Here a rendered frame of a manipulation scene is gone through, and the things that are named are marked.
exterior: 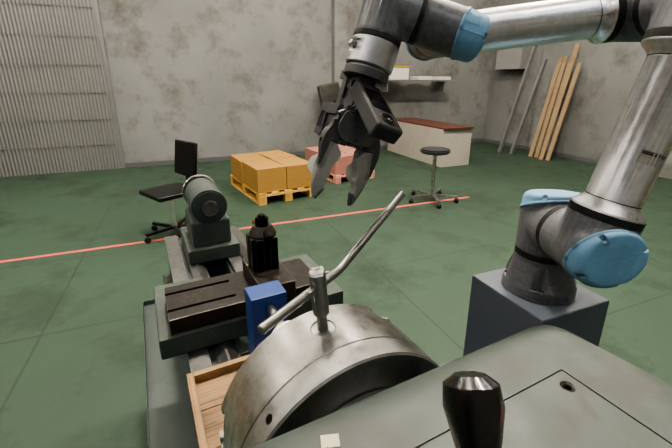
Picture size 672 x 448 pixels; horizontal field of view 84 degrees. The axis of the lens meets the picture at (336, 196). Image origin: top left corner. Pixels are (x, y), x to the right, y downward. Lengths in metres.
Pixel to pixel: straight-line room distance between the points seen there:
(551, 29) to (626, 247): 0.39
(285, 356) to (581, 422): 0.32
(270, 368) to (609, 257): 0.56
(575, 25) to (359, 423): 0.72
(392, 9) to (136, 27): 7.44
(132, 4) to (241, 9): 1.83
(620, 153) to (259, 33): 7.60
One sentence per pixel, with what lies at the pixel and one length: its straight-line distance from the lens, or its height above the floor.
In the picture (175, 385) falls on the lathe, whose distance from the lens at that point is 1.57.
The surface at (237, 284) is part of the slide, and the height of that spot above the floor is 0.97.
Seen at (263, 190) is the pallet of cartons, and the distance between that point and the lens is 4.97.
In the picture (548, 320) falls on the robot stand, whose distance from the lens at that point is 0.89.
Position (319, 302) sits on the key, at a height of 1.28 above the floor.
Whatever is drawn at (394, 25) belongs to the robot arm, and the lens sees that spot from 0.61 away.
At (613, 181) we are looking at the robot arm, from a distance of 0.77.
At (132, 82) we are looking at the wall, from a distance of 7.90.
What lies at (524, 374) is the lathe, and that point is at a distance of 0.48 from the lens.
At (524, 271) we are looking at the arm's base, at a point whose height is 1.16.
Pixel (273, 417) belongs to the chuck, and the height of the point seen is 1.19.
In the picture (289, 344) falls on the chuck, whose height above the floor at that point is 1.22.
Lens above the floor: 1.55
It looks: 17 degrees down
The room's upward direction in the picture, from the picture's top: straight up
